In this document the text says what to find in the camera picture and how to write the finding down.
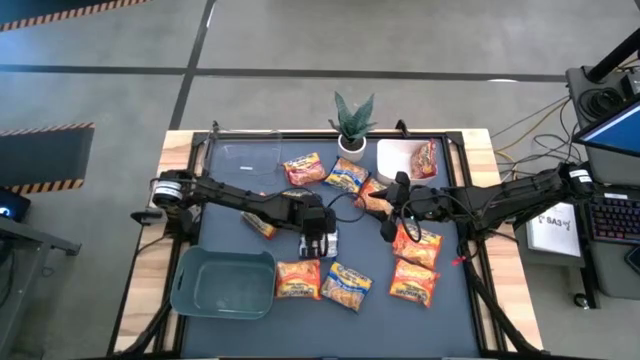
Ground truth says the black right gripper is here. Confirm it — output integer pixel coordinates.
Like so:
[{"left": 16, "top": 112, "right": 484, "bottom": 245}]
[{"left": 367, "top": 171, "right": 454, "bottom": 245}]

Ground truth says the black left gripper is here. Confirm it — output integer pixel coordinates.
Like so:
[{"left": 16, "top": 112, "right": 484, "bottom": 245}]
[{"left": 298, "top": 195, "right": 339, "bottom": 256}]

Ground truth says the silver packet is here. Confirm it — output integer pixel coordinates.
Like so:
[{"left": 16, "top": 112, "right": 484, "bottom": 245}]
[{"left": 298, "top": 228, "right": 340, "bottom": 261}]

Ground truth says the orange chicken ramen pack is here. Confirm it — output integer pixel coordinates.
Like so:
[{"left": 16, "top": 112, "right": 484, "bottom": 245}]
[
  {"left": 353, "top": 177, "right": 396, "bottom": 217},
  {"left": 275, "top": 258, "right": 323, "bottom": 301},
  {"left": 391, "top": 222, "right": 444, "bottom": 271},
  {"left": 388, "top": 258, "right": 442, "bottom": 309},
  {"left": 240, "top": 211, "right": 278, "bottom": 241}
]

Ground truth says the red roast beef ramen pack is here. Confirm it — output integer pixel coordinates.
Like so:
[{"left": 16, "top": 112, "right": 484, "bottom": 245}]
[
  {"left": 409, "top": 138, "right": 439, "bottom": 180},
  {"left": 282, "top": 152, "right": 328, "bottom": 188}
]

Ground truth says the white plastic bin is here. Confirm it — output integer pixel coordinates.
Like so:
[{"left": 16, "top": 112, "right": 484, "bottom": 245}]
[{"left": 375, "top": 138, "right": 442, "bottom": 186}]

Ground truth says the snake plant in white pot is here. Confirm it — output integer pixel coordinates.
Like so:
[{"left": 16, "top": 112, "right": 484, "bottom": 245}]
[{"left": 328, "top": 91, "right": 378, "bottom": 164}]

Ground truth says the grey-blue table mat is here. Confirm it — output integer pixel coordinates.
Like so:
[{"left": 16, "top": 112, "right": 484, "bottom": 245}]
[{"left": 192, "top": 135, "right": 481, "bottom": 359}]

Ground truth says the teal plastic bin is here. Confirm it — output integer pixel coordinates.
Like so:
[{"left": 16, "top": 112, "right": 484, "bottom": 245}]
[{"left": 169, "top": 244, "right": 278, "bottom": 321}]

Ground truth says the clear plastic bin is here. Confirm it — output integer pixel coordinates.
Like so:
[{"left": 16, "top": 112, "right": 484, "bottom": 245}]
[{"left": 208, "top": 130, "right": 284, "bottom": 177}]

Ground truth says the white paper sign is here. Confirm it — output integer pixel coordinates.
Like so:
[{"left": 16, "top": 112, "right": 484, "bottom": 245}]
[{"left": 525, "top": 201, "right": 584, "bottom": 259}]

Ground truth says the grey equipment cart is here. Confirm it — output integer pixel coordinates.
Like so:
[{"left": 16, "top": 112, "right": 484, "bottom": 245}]
[{"left": 564, "top": 64, "right": 640, "bottom": 301}]

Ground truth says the black backlit keyboard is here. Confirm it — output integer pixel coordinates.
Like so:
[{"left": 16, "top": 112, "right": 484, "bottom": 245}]
[{"left": 587, "top": 192, "right": 640, "bottom": 246}]

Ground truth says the monitor with blue screen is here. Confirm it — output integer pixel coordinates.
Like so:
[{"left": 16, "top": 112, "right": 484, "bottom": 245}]
[{"left": 572, "top": 97, "right": 640, "bottom": 159}]

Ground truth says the black diagonal pole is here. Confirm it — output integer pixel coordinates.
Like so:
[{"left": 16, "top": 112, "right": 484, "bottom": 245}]
[{"left": 585, "top": 39, "right": 640, "bottom": 84}]

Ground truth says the grey metal desk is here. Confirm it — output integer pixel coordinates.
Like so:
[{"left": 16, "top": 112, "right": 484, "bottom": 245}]
[{"left": 0, "top": 214, "right": 83, "bottom": 359}]

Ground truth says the black hazard striped floor mat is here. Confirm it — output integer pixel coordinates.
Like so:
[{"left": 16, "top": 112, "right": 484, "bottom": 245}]
[
  {"left": 0, "top": 122, "right": 96, "bottom": 196},
  {"left": 0, "top": 0, "right": 151, "bottom": 32}
]

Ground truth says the black device with blue light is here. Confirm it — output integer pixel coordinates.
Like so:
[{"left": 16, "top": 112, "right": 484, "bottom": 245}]
[{"left": 0, "top": 187, "right": 32, "bottom": 224}]

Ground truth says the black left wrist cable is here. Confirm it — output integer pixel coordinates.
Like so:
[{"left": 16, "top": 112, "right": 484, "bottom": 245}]
[{"left": 325, "top": 191, "right": 370, "bottom": 225}]

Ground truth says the black aluminium table frame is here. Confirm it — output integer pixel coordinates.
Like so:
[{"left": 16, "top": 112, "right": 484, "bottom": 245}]
[{"left": 107, "top": 118, "right": 544, "bottom": 360}]

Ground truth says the coiled black cable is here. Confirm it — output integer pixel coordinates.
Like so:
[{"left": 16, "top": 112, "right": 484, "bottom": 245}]
[{"left": 577, "top": 87, "right": 626, "bottom": 121}]

